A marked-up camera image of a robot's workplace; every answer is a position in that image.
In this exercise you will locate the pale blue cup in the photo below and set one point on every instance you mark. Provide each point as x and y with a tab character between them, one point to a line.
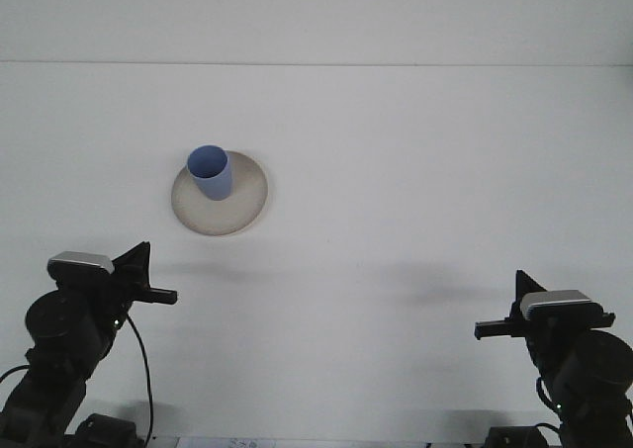
212	183

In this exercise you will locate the pale round plate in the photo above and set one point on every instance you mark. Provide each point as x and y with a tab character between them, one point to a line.
237	210

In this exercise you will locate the printed white paper sheet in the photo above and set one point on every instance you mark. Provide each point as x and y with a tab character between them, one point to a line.
237	443

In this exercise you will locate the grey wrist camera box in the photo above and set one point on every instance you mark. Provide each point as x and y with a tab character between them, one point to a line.
79	259
559	302

